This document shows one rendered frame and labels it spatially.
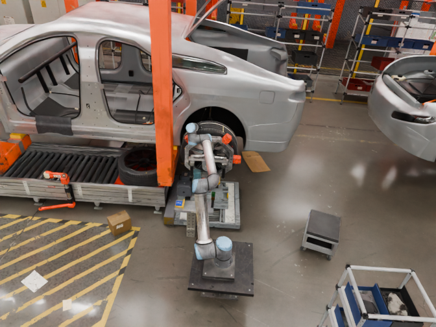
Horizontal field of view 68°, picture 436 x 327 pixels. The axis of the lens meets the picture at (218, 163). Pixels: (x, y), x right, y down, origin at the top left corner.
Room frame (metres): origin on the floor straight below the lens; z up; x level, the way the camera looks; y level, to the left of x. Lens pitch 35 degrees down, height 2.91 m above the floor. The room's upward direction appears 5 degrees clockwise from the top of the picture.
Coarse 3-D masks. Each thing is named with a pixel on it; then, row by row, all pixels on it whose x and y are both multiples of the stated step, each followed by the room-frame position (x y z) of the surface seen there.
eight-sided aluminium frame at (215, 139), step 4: (212, 136) 3.04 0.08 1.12; (216, 136) 3.04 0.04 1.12; (220, 136) 3.05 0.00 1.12; (212, 140) 2.99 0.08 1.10; (216, 140) 3.00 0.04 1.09; (220, 140) 2.99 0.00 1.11; (188, 144) 3.03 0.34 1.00; (224, 144) 2.99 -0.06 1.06; (188, 148) 2.99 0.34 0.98; (224, 148) 2.99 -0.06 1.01; (228, 148) 2.99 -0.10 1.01; (188, 152) 3.00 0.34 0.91; (232, 152) 2.99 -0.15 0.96; (188, 156) 3.03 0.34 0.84; (232, 156) 2.99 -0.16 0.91; (188, 160) 3.03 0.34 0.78; (232, 160) 2.99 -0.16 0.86; (188, 164) 3.00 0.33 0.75; (228, 164) 3.03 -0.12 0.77; (188, 168) 2.99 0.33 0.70; (228, 168) 2.99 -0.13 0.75; (220, 172) 3.03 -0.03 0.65; (204, 176) 2.99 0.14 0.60; (220, 176) 2.99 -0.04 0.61
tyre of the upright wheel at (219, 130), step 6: (204, 126) 3.16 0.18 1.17; (210, 126) 3.16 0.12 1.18; (216, 126) 3.18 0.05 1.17; (222, 126) 3.22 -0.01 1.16; (186, 132) 3.23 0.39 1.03; (198, 132) 3.07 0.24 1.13; (204, 132) 3.07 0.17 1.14; (210, 132) 3.07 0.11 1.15; (216, 132) 3.07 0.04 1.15; (222, 132) 3.09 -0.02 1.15; (228, 132) 3.18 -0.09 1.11; (234, 138) 3.19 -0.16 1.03; (186, 144) 3.07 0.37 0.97; (228, 144) 3.08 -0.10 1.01; (234, 144) 3.08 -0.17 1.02; (180, 150) 3.08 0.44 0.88; (234, 150) 3.08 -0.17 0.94
